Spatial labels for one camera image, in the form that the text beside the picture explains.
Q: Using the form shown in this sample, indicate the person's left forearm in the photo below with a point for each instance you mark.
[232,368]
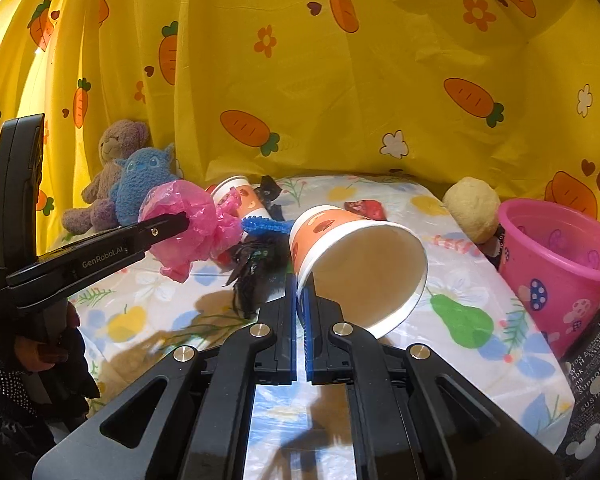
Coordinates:
[10,410]

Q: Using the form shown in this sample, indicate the small black plastic scrap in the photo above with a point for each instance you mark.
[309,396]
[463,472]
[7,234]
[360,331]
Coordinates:
[269,191]

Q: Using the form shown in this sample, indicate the person's left hand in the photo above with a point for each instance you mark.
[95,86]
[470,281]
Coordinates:
[27,347]

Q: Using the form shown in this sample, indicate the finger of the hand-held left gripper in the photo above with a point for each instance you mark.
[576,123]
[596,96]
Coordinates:
[160,227]

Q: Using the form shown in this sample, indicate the red white striped stick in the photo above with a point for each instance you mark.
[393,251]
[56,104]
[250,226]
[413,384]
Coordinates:
[455,246]

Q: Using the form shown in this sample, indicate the large orange paper cup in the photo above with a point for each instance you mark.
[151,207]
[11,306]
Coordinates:
[330,230]

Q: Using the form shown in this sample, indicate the purple teddy bear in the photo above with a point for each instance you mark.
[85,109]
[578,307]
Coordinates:
[115,145]

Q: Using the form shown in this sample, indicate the black plastic bag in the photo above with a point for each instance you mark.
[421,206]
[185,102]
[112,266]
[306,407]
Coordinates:
[252,280]

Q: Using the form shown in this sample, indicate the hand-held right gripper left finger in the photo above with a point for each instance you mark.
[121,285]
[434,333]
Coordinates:
[294,350]

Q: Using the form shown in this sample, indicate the blue plush monster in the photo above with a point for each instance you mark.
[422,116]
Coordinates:
[140,180]

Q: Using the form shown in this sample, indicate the yellow carrot print curtain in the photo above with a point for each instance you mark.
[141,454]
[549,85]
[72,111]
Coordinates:
[330,85]

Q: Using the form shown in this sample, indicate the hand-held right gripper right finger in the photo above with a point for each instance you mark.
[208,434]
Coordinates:
[308,355]

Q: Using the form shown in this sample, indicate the yellow plush ball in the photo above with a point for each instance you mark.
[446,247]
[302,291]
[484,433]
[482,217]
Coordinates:
[472,207]

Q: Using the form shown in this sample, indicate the red wrapper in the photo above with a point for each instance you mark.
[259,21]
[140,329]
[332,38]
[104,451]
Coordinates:
[367,208]

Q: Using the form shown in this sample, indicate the pink plastic bucket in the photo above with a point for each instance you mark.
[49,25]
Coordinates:
[555,280]

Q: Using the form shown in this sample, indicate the pink plastic bag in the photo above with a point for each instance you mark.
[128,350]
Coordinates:
[200,230]

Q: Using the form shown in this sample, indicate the blue fuzzy stick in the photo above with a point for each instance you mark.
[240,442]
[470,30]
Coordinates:
[265,225]

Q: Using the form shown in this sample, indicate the floral plastic table cover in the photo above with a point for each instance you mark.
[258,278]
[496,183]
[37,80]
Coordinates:
[155,320]

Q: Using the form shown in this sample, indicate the small orange paper cup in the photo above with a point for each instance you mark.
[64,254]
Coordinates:
[242,192]

